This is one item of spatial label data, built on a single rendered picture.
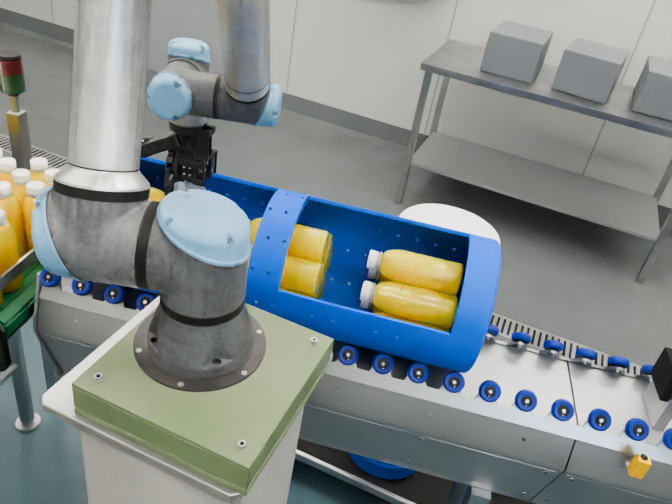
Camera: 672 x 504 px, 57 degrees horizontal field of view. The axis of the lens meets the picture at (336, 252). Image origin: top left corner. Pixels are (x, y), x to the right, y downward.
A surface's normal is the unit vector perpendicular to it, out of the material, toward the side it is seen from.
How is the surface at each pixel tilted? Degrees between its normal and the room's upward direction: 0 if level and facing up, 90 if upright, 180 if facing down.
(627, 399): 0
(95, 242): 68
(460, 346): 90
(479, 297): 50
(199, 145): 90
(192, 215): 8
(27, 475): 0
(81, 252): 77
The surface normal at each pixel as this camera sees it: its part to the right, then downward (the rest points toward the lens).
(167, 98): -0.04, 0.55
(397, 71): -0.38, 0.46
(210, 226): 0.28, -0.79
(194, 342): 0.08, 0.30
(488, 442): -0.14, 0.21
